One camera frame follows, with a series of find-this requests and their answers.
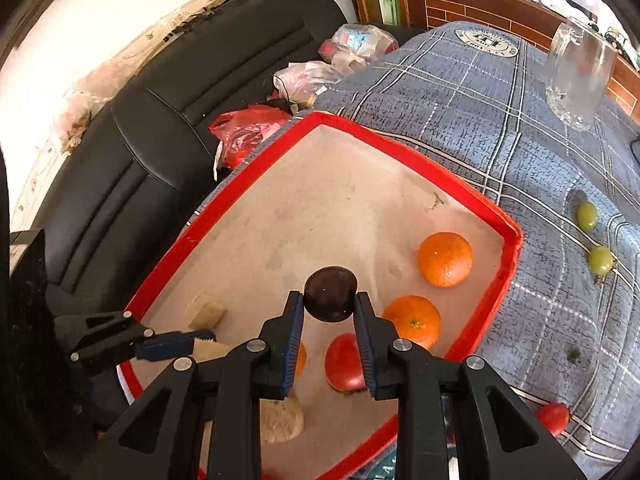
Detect plaid blue blanket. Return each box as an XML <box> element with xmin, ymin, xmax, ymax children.
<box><xmin>190</xmin><ymin>20</ymin><xmax>640</xmax><ymax>480</ymax></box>

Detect clear glass pitcher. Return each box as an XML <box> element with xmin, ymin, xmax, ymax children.
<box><xmin>545</xmin><ymin>16</ymin><xmax>620</xmax><ymax>132</ymax></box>

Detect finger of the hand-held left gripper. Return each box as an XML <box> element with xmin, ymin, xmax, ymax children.
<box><xmin>54</xmin><ymin>310</ymin><xmax>217</xmax><ymax>376</ymax></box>

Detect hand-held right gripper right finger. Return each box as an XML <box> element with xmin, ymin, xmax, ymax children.
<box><xmin>354</xmin><ymin>291</ymin><xmax>586</xmax><ymax>480</ymax></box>

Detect green grape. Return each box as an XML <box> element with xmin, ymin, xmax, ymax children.
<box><xmin>577</xmin><ymin>202</ymin><xmax>598</xmax><ymax>232</ymax></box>
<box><xmin>588</xmin><ymin>246</ymin><xmax>614</xmax><ymax>276</ymax></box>

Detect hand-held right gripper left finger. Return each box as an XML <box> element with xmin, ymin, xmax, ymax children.
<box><xmin>75</xmin><ymin>291</ymin><xmax>305</xmax><ymax>480</ymax></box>

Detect white plastic bag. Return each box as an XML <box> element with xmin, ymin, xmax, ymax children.
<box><xmin>272</xmin><ymin>61</ymin><xmax>346</xmax><ymax>106</ymax></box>

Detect dark purple plum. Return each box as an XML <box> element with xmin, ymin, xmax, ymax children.
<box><xmin>304</xmin><ymin>266</ymin><xmax>360</xmax><ymax>322</ymax></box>

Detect red plastic bag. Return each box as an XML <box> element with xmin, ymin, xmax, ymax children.
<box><xmin>208</xmin><ymin>104</ymin><xmax>293</xmax><ymax>171</ymax></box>

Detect black leather sofa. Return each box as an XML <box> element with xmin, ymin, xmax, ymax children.
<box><xmin>10</xmin><ymin>0</ymin><xmax>351</xmax><ymax>321</ymax></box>

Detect small red cherry tomato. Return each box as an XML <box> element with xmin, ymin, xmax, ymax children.
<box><xmin>536</xmin><ymin>402</ymin><xmax>571</xmax><ymax>437</ymax></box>

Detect clear plastic bag with packets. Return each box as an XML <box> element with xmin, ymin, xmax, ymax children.
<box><xmin>319</xmin><ymin>23</ymin><xmax>400</xmax><ymax>68</ymax></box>

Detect brown wooden cabinet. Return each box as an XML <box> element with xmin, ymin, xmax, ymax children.
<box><xmin>347</xmin><ymin>0</ymin><xmax>640</xmax><ymax>126</ymax></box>

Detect red rimmed tray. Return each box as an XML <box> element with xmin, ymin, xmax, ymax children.
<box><xmin>116</xmin><ymin>111</ymin><xmax>523</xmax><ymax>480</ymax></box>

